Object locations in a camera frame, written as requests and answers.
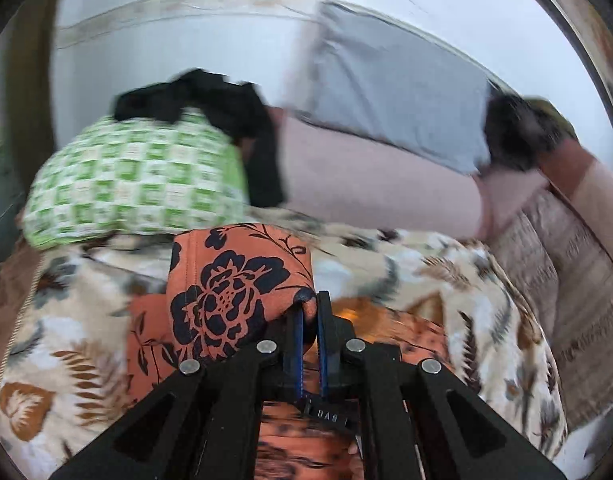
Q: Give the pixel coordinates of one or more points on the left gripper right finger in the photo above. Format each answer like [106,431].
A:
[417,421]

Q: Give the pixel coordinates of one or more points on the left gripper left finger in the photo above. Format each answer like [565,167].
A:
[205,423]

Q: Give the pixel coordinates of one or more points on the orange black floral blouse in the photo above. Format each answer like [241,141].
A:
[236,289]

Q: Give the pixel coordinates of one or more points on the cream leaf print blanket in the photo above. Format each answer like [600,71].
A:
[85,329]

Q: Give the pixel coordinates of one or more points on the striped beige cushion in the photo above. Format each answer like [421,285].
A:
[558,265]

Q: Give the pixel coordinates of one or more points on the green white patterned pillow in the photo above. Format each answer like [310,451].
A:
[139,177]

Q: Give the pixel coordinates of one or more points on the black cloth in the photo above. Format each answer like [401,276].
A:
[235,109]

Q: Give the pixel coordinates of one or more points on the grey pillow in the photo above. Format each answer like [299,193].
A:
[371,78]

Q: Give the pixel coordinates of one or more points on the wooden glass door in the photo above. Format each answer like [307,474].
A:
[26,134]

